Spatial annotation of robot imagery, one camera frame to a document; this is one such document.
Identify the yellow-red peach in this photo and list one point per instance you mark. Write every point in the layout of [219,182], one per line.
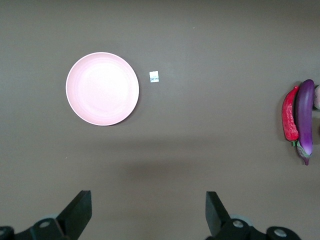
[317,97]

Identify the pink round plate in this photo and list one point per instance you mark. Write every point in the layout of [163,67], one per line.
[102,88]

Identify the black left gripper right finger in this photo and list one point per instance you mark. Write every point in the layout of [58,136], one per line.
[217,220]

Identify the red chili pepper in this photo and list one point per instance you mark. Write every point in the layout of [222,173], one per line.
[290,117]

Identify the small white sticker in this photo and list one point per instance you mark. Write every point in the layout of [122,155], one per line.
[154,76]

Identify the brown table cloth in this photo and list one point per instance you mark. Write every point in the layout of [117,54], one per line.
[200,37]

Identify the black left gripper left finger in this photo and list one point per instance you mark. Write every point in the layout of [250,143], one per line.
[75,215]

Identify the purple eggplant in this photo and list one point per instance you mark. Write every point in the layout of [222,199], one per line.
[305,115]

